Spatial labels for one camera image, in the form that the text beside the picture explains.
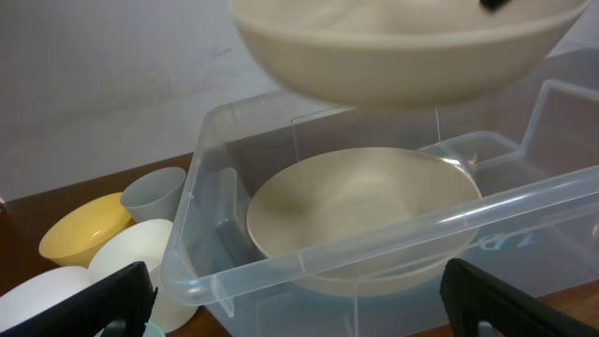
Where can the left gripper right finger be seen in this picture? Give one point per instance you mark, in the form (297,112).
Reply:
(480,304)

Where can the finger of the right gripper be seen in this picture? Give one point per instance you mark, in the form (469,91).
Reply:
(493,5)

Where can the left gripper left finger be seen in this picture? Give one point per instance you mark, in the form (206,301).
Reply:
(118,305)

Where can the cream bowl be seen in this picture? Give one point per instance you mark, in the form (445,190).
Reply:
(336,195)
(400,53)

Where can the cream plastic cup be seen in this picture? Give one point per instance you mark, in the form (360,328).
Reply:
(146,242)

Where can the yellow small bowl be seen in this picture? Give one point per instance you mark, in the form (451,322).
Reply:
(78,236)

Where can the white small bowl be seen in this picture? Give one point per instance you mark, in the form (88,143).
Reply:
(41,293)

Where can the grey plastic cup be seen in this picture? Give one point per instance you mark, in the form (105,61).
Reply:
(155,195)

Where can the clear plastic storage bin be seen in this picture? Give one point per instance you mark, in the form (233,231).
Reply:
(532,150)

